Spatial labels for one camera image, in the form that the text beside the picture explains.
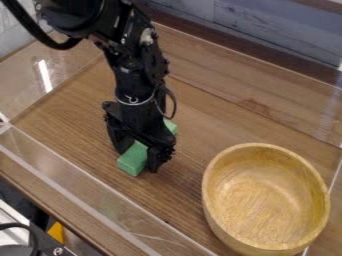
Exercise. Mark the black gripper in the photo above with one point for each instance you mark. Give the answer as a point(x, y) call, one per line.
point(140, 118)

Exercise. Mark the green rectangular block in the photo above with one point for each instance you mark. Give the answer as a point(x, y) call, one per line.
point(132, 161)

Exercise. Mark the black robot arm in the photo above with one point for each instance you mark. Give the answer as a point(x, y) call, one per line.
point(122, 33)

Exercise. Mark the brown wooden bowl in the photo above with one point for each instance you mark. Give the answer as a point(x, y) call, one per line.
point(265, 200)

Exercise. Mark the yellow black device lower left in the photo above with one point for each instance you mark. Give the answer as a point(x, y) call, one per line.
point(57, 240)

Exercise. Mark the clear acrylic enclosure wall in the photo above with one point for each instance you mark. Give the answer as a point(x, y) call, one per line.
point(235, 99)

